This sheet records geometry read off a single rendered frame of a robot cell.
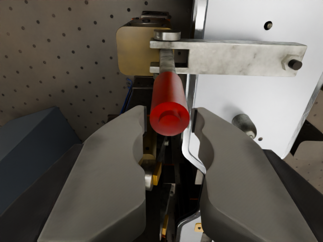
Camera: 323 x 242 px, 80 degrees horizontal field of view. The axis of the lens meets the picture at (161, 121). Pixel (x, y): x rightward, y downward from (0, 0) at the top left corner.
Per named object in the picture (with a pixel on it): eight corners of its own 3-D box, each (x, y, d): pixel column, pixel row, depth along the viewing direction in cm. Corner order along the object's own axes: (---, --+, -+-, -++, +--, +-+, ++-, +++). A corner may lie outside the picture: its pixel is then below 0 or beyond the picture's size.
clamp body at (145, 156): (159, 93, 65) (155, 181, 33) (126, 92, 65) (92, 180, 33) (159, 74, 62) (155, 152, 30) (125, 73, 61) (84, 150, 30)
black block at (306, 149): (271, 100, 66) (338, 160, 41) (242, 99, 66) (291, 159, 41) (277, 85, 63) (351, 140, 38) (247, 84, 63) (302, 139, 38)
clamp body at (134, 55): (167, 36, 56) (172, 79, 26) (133, 35, 56) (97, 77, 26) (168, 10, 52) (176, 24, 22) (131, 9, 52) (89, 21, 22)
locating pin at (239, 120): (243, 124, 37) (258, 146, 32) (227, 124, 37) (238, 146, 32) (248, 109, 35) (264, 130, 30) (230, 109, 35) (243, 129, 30)
